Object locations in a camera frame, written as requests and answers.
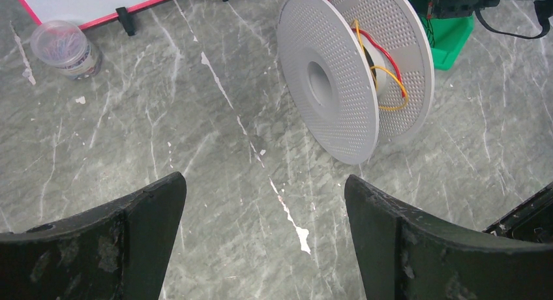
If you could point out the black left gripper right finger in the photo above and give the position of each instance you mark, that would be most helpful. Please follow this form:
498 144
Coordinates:
406 253

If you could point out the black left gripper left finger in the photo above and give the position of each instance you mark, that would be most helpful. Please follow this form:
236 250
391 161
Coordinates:
118 250

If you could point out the white perforated cable spool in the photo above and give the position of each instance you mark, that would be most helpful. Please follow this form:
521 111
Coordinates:
359 71

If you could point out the green plastic bin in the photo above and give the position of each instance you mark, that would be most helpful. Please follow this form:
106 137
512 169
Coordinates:
446 37

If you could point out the clear jar of clips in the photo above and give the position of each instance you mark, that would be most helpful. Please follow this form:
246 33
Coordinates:
64 46

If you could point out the red framed whiteboard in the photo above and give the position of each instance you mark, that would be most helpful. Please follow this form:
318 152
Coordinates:
63 17

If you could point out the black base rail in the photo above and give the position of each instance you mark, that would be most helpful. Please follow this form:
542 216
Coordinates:
531 221

